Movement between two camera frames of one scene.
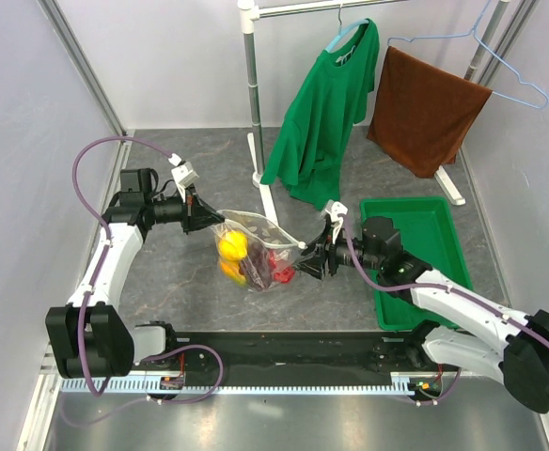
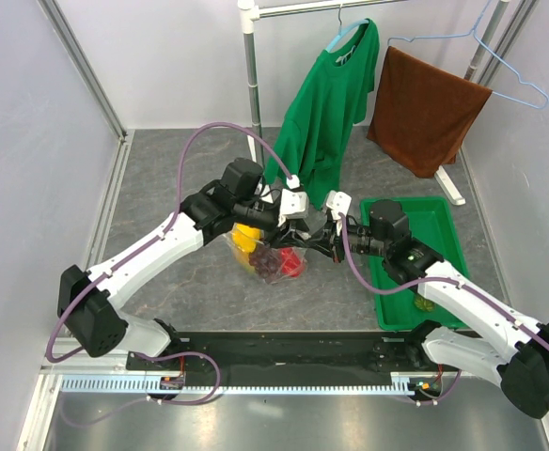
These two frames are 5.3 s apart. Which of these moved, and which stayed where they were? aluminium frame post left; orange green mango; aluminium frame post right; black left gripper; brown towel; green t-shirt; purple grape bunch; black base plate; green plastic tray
Moved: purple grape bunch; black left gripper; orange green mango
Stayed: aluminium frame post right; aluminium frame post left; green t-shirt; brown towel; green plastic tray; black base plate
